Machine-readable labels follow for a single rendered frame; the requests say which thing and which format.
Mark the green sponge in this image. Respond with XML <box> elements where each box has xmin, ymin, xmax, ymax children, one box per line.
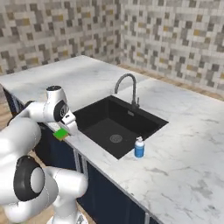
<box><xmin>52</xmin><ymin>128</ymin><xmax>70</xmax><ymax>142</ymax></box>

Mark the black sink basin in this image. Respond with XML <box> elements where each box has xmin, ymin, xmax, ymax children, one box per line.
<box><xmin>72</xmin><ymin>94</ymin><xmax>170</xmax><ymax>161</ymax></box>

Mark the blue soap dispenser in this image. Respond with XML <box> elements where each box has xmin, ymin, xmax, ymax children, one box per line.
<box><xmin>134</xmin><ymin>136</ymin><xmax>146</xmax><ymax>159</ymax></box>

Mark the dark grey curved tap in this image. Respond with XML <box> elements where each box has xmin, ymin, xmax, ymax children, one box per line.
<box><xmin>114</xmin><ymin>73</ymin><xmax>141</xmax><ymax>111</ymax></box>

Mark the navy cupboard door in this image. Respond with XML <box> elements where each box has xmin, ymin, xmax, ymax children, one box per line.
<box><xmin>34</xmin><ymin>122</ymin><xmax>79</xmax><ymax>172</ymax></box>
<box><xmin>3</xmin><ymin>87</ymin><xmax>25</xmax><ymax>118</ymax></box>
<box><xmin>76</xmin><ymin>159</ymin><xmax>147</xmax><ymax>224</ymax></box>

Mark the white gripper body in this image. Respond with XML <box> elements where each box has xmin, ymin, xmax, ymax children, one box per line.
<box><xmin>62</xmin><ymin>117</ymin><xmax>80</xmax><ymax>137</ymax></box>

